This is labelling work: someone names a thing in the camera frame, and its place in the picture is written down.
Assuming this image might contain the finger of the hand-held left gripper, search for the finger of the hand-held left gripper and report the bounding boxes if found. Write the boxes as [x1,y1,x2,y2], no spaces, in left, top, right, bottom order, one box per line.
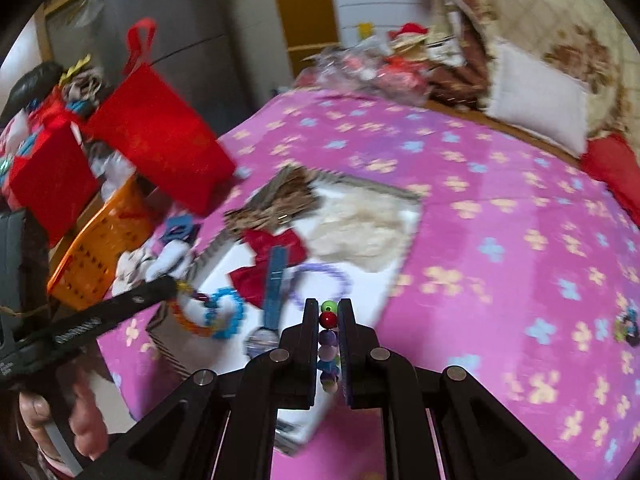
[114,276,179,320]

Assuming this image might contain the blue bead bracelet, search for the blue bead bracelet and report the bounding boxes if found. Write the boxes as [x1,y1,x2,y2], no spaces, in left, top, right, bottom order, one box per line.
[204,286,247,339]

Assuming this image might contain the red bow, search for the red bow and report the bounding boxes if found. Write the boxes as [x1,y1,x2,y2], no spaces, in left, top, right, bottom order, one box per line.
[229,226,309,309]

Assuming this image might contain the black rounded object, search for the black rounded object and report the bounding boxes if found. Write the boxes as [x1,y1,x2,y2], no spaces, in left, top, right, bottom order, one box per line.
[9,60,64,112]

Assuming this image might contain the white dotted scrunchie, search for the white dotted scrunchie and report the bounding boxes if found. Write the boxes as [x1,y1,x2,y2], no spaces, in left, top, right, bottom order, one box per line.
[304,194,417,274]

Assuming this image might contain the orange plastic basket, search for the orange plastic basket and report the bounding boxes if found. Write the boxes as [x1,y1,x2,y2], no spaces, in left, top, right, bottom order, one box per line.
[46,174,157,312]

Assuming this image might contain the beige floral quilt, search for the beige floral quilt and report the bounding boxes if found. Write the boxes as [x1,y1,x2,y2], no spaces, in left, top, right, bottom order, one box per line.
[429,0,640,137]

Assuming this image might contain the person's left hand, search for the person's left hand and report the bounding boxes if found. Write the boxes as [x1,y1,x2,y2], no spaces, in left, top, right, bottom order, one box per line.
[19,360,112,476]

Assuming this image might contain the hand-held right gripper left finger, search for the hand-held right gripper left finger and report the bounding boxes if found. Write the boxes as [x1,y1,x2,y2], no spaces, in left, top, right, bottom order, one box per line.
[102,297,321,480]

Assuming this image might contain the red felt bag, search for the red felt bag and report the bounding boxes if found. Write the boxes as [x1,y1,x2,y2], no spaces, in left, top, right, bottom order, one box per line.
[9,104,102,247]
[81,19,237,219]

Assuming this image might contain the clear plastic bag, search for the clear plastic bag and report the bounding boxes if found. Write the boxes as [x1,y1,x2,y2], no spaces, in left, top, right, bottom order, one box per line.
[314,42,401,92]

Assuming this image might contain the blue striped watch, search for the blue striped watch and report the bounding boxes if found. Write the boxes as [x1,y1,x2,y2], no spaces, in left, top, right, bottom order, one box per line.
[244,245,292,362]

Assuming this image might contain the red plastic bag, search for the red plastic bag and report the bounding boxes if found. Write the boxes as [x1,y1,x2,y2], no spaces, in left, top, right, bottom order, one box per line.
[377,55,435,107]

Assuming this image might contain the yellow wooden door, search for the yellow wooden door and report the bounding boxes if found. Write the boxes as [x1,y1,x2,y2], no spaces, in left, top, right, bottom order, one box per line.
[271,0,342,57]

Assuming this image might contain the brown floral cloth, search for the brown floral cloth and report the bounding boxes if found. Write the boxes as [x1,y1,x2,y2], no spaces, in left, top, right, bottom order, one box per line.
[429,49,492,107]

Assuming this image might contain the pink floral bedsheet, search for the pink floral bedsheet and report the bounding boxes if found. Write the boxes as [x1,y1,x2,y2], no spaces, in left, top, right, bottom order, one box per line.
[96,89,640,480]

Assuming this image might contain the multicolour bead bracelet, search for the multicolour bead bracelet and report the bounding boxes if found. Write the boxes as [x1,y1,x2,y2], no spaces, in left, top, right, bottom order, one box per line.
[316,300,344,394]

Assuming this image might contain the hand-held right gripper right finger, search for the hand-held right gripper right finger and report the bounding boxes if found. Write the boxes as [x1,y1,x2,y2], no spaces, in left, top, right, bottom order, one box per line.
[337,297,586,480]

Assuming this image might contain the blue fabric piece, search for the blue fabric piece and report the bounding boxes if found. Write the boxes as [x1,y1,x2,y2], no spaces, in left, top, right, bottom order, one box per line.
[161,214,202,247]

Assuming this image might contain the white pillow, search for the white pillow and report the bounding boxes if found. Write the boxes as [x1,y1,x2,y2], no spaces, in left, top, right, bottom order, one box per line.
[484,42,592,157]

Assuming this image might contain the small colourful bead item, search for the small colourful bead item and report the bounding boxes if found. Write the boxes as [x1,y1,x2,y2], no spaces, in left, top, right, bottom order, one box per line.
[614,309,640,347]

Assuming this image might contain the white cloth toy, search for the white cloth toy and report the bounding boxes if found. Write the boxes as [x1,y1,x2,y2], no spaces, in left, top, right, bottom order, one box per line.
[111,239,194,297]

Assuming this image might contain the leopard print bow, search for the leopard print bow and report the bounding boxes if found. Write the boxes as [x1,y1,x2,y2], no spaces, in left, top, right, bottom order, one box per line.
[223,166,322,235]

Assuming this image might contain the striped gift box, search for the striped gift box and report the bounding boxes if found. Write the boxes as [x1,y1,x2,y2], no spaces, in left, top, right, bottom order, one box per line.
[146,164,424,457]

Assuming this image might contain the purple bead bracelet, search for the purple bead bracelet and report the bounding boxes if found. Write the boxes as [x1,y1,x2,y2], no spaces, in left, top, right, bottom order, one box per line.
[286,261,352,307]

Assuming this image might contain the grey refrigerator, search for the grey refrigerator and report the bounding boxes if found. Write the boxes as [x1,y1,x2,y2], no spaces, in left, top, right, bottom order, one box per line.
[97,0,252,128]

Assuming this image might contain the orange bead bracelet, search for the orange bead bracelet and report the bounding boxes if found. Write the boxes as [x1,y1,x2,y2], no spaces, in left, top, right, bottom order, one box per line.
[172,281,222,339]

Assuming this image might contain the red plush toy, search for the red plush toy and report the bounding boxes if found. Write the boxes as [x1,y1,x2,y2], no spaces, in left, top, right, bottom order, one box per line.
[389,21,432,43]

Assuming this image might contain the red ruffled pillow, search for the red ruffled pillow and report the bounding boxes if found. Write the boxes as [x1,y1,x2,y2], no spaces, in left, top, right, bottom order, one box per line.
[579,132,640,227]

